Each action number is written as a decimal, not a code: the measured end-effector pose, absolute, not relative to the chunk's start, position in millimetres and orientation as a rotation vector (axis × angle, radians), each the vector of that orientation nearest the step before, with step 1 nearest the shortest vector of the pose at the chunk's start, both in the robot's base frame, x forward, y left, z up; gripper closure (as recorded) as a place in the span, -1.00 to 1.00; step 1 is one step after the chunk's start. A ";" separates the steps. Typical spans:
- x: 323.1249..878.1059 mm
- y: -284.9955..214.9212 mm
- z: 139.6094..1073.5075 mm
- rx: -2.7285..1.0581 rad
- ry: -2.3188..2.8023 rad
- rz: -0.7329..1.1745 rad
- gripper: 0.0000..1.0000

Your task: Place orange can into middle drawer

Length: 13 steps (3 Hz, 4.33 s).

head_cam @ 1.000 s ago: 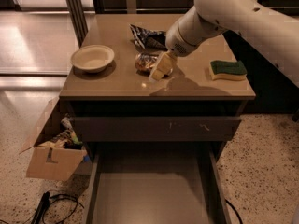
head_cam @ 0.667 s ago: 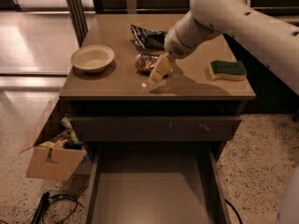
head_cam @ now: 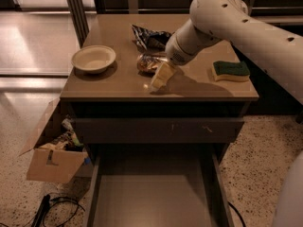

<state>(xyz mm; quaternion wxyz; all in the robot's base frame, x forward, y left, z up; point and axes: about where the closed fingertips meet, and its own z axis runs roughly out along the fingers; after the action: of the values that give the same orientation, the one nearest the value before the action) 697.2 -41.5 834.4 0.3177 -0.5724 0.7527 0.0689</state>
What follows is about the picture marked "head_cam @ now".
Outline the black cable on floor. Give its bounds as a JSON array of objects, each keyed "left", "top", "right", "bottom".
[{"left": 0, "top": 195, "right": 86, "bottom": 227}]

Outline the green and yellow sponge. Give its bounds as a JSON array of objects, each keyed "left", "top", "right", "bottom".
[{"left": 212, "top": 61, "right": 250, "bottom": 82}]

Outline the metal railing frame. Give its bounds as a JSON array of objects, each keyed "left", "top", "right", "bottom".
[{"left": 6, "top": 0, "right": 303, "bottom": 47}]

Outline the open cardboard box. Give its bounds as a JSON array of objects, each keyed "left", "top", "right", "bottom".
[{"left": 20, "top": 98, "right": 91, "bottom": 183}]

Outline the open middle drawer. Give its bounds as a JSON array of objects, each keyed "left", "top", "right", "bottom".
[{"left": 83, "top": 145, "right": 234, "bottom": 227}]

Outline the orange soda can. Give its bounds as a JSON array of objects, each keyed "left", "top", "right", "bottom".
[{"left": 136, "top": 54, "right": 167, "bottom": 74}]

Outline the black power adapter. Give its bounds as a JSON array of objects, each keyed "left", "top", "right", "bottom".
[{"left": 31, "top": 194, "right": 50, "bottom": 227}]

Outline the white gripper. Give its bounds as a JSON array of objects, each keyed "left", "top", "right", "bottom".
[{"left": 150, "top": 19, "right": 221, "bottom": 93}]

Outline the black cable right of drawer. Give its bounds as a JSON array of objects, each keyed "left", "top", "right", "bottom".
[{"left": 227, "top": 201, "right": 247, "bottom": 227}]

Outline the tan drawer cabinet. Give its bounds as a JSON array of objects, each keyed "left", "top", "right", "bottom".
[{"left": 61, "top": 15, "right": 258, "bottom": 227}]

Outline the trash inside cardboard box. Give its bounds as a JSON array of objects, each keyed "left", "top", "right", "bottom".
[{"left": 40, "top": 117, "right": 84, "bottom": 152}]

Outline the white paper bowl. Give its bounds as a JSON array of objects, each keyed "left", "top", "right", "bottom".
[{"left": 71, "top": 45, "right": 116, "bottom": 74}]

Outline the closed top drawer front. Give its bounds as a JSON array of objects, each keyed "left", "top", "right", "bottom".
[{"left": 73, "top": 117, "right": 243, "bottom": 144}]

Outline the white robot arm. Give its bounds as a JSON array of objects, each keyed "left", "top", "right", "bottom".
[{"left": 166, "top": 0, "right": 303, "bottom": 227}]

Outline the crumpled blue chip bag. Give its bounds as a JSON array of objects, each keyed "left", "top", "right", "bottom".
[{"left": 132, "top": 25, "right": 171, "bottom": 51}]

